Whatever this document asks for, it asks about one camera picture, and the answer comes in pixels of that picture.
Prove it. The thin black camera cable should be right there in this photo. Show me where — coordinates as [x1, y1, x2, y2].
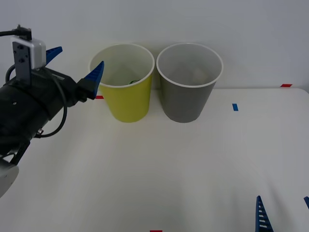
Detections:
[0, 24, 32, 41]

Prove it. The grey plastic bin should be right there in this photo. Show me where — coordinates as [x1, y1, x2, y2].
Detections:
[156, 42, 224, 123]

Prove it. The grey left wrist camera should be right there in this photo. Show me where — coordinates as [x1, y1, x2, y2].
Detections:
[12, 35, 47, 87]

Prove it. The black looped cable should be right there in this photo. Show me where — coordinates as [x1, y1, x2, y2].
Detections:
[35, 69, 69, 139]

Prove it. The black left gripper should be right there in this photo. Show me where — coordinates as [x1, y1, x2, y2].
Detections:
[30, 46, 105, 116]

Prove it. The yellow-green plastic bin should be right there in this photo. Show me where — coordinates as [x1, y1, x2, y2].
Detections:
[88, 43, 155, 123]

